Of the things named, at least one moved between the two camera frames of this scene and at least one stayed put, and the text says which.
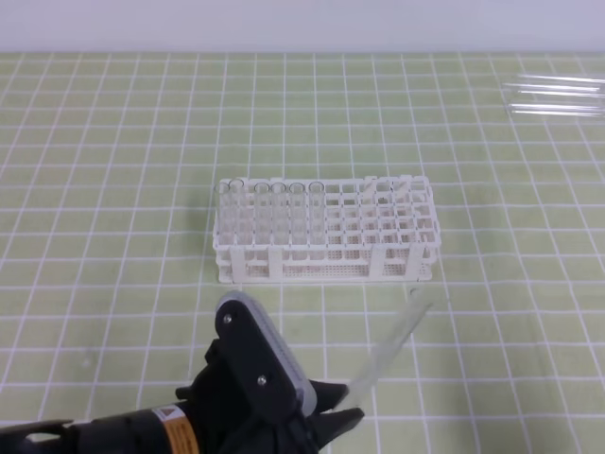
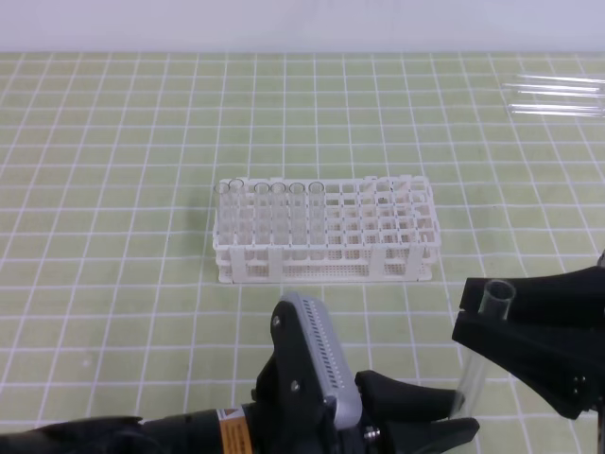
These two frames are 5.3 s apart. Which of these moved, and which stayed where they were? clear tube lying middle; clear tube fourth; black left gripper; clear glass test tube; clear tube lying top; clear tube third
Moved: black left gripper; clear glass test tube
Stayed: clear tube third; clear tube fourth; clear tube lying middle; clear tube lying top
